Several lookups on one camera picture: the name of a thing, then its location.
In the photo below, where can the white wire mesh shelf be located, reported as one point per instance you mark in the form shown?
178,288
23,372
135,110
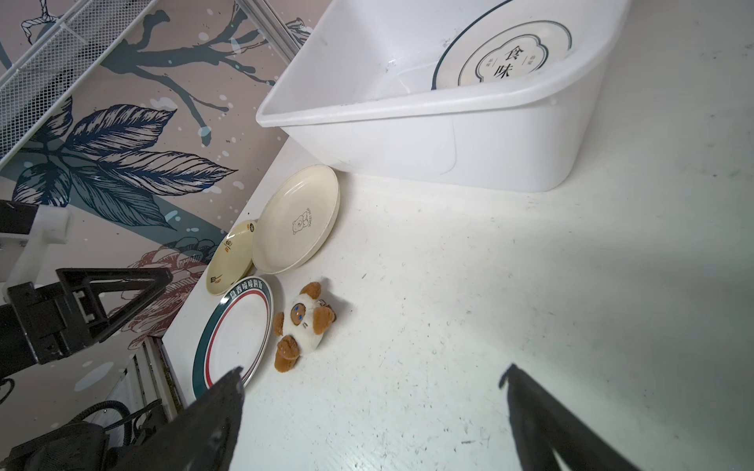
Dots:
49,72

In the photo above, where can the white plate with flower outline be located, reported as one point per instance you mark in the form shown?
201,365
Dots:
512,40

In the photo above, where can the small yellowish saucer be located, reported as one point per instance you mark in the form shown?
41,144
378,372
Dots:
232,260

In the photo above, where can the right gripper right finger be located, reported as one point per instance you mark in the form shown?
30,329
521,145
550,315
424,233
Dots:
546,433

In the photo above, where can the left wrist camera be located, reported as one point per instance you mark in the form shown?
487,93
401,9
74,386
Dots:
38,226

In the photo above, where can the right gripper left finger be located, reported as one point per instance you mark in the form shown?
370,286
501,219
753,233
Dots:
203,437

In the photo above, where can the white plastic bin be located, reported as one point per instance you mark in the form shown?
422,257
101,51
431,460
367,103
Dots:
358,97

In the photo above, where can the cream round plate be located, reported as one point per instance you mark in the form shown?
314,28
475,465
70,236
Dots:
297,220

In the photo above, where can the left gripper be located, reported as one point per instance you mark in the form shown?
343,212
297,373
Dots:
88,306

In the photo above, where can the white plate green rim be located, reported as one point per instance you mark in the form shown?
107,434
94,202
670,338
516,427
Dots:
235,335

